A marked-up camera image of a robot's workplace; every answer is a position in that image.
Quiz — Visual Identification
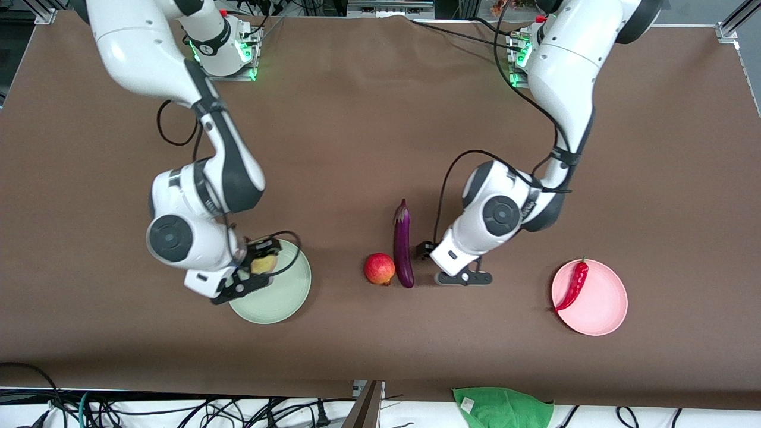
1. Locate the red pomegranate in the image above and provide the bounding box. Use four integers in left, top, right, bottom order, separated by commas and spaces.
363, 253, 397, 287

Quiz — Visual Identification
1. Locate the pale green plate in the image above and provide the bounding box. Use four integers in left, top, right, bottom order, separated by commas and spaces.
229, 239, 312, 325

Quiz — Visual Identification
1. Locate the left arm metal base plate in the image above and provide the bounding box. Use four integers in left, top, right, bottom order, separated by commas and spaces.
507, 30, 537, 90

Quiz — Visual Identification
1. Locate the teal cable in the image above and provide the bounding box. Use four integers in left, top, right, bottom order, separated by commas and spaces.
77, 391, 96, 428

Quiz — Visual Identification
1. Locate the black cable to base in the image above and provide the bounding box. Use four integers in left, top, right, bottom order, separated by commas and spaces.
410, 18, 527, 51

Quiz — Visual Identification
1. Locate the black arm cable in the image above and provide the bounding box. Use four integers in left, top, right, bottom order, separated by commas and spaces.
156, 100, 302, 278
436, 0, 574, 244

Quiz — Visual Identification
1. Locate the aluminium post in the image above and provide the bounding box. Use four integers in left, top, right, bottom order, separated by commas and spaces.
344, 380, 385, 428

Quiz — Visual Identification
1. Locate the purple eggplant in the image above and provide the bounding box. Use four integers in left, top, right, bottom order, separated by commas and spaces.
393, 198, 415, 289

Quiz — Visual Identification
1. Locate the brown table cover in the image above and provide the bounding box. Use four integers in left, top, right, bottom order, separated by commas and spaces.
0, 11, 761, 411

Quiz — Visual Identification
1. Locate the grey metal device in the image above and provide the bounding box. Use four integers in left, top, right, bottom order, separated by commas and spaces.
347, 0, 436, 18

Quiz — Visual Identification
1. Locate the red chili pepper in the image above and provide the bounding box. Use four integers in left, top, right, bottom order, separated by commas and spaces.
553, 257, 590, 312

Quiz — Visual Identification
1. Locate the green cloth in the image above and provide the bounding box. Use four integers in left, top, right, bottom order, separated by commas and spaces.
452, 386, 555, 428

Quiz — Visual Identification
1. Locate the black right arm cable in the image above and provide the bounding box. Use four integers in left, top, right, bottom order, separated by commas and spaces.
156, 100, 302, 278

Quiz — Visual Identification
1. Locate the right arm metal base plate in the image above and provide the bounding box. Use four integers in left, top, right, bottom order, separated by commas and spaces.
195, 17, 258, 82

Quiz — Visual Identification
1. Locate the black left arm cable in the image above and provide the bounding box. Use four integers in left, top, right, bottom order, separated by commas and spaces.
436, 0, 574, 244

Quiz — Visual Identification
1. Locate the pink plate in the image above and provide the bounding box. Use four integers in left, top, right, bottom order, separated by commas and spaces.
551, 259, 628, 337

